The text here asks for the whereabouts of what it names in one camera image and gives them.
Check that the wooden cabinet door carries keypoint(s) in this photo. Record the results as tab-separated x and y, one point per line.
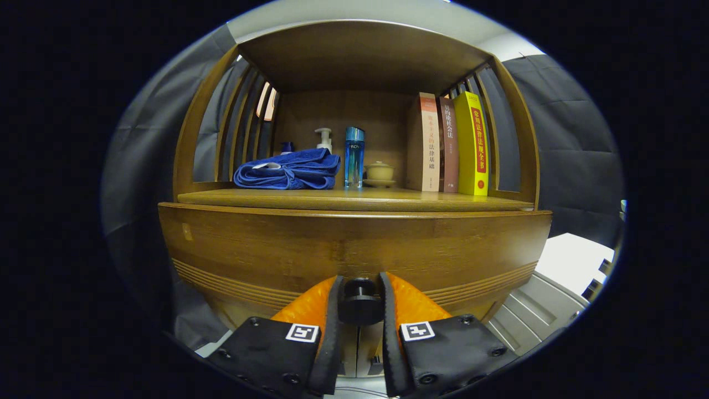
368	343
349	349

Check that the white pump bottle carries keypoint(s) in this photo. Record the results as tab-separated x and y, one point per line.
324	141

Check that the beige book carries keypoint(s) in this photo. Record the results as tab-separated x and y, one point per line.
429	144

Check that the white table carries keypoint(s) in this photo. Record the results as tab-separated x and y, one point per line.
570	260

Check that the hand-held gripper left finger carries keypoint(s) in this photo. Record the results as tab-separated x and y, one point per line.
334	343

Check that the yellow book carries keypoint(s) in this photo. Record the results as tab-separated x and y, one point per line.
471	149

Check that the brown book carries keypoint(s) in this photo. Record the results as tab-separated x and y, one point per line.
450	149

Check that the beige lidded tea cup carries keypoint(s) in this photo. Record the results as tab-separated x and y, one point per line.
379	172

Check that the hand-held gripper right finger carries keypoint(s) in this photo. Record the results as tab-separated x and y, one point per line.
389	343

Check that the small blue-capped bottle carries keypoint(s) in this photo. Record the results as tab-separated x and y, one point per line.
286	147

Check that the wooden countertop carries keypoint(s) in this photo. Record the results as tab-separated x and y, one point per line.
332	198

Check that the folded blue towel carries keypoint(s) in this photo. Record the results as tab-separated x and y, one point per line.
293	169

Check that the wooden cabinet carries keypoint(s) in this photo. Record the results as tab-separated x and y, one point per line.
360	55

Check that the tall blue glass bottle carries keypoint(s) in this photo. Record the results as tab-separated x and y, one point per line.
354	160

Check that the wooden drawer with black knob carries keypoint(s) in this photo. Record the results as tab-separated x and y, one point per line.
332	244

